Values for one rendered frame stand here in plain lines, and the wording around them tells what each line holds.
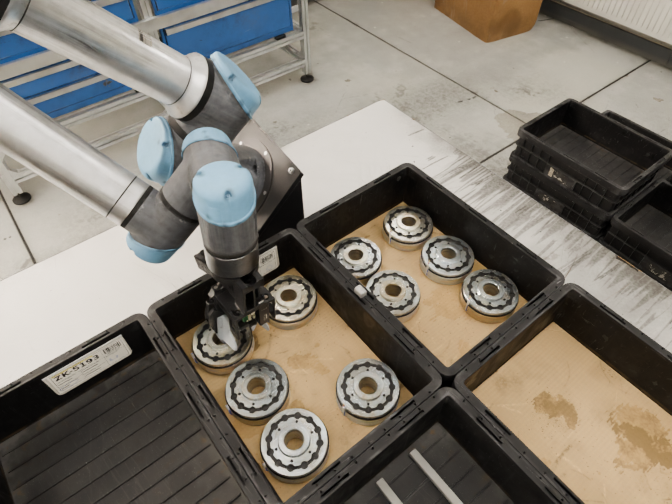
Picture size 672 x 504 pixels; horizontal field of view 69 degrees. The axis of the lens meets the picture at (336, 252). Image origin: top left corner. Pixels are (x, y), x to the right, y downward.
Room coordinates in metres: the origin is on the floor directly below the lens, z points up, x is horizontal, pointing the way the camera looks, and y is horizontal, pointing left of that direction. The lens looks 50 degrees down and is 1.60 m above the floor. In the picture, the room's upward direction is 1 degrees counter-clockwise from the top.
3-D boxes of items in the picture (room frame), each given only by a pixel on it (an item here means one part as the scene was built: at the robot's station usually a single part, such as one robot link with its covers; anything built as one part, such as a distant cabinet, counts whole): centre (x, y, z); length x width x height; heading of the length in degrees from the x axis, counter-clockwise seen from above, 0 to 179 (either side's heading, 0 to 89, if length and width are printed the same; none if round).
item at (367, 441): (0.38, 0.08, 0.92); 0.40 x 0.30 x 0.02; 38
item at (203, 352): (0.42, 0.20, 0.86); 0.10 x 0.10 x 0.01
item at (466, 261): (0.60, -0.22, 0.86); 0.10 x 0.10 x 0.01
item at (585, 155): (1.30, -0.86, 0.37); 0.40 x 0.30 x 0.45; 37
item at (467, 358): (0.56, -0.16, 0.92); 0.40 x 0.30 x 0.02; 38
